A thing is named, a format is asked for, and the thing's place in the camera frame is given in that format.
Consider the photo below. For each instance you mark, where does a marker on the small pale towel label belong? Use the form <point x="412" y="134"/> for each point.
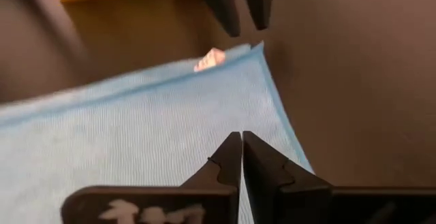
<point x="209" y="60"/>

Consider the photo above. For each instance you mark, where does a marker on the blue microfiber towel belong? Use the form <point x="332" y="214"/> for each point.
<point x="136" y="132"/>

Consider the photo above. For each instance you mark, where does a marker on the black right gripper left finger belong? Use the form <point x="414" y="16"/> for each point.
<point x="225" y="166"/>

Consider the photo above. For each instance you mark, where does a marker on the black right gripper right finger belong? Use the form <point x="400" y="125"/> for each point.
<point x="279" y="196"/>

